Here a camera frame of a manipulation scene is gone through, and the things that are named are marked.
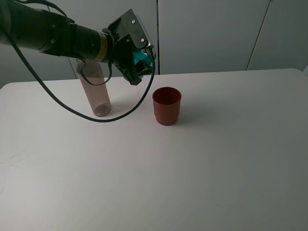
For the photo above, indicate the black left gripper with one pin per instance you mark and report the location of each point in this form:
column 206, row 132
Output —
column 125, row 36

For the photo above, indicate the teal translucent plastic cup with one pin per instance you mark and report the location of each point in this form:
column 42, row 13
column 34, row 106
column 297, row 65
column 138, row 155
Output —
column 142, row 54

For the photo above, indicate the smoky translucent plastic bottle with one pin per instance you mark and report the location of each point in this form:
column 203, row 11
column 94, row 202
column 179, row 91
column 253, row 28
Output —
column 92, row 79

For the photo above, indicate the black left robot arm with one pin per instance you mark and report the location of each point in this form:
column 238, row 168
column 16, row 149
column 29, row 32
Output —
column 48, row 32

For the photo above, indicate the red plastic cup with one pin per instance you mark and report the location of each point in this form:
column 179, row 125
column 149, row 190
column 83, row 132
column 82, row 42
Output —
column 166, row 102

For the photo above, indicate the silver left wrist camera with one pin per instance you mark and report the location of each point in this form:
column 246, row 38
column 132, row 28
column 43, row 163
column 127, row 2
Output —
column 147, row 37

